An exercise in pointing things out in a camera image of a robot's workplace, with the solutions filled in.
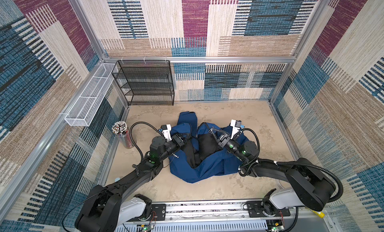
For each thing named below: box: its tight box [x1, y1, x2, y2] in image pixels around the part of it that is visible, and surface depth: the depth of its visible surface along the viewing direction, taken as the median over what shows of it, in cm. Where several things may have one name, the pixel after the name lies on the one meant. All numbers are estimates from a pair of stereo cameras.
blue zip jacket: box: [168, 111, 246, 184], surface depth 81 cm
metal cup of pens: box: [111, 121, 135, 149], surface depth 86 cm
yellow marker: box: [312, 210, 326, 219], surface depth 73 cm
